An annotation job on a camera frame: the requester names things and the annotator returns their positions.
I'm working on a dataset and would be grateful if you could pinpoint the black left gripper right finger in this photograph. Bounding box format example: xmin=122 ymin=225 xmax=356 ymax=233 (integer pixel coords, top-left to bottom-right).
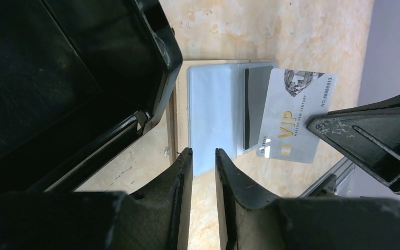
xmin=215 ymin=148 xmax=400 ymax=249

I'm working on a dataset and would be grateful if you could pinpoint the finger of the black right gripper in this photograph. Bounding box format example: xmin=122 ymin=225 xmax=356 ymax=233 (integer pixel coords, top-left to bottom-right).
xmin=307 ymin=95 xmax=400 ymax=195

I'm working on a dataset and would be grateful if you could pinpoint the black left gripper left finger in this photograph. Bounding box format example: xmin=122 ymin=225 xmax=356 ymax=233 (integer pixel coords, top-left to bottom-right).
xmin=0 ymin=148 xmax=193 ymax=249

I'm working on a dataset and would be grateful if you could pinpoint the white VIP card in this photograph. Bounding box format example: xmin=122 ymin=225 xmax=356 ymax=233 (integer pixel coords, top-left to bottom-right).
xmin=257 ymin=68 xmax=338 ymax=164

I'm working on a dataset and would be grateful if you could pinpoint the black card holder box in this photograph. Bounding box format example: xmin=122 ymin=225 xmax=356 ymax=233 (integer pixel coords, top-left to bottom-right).
xmin=0 ymin=1 xmax=182 ymax=194

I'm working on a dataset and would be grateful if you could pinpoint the aluminium frame rail front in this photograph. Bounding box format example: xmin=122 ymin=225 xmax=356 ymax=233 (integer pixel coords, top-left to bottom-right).
xmin=299 ymin=157 xmax=356 ymax=198

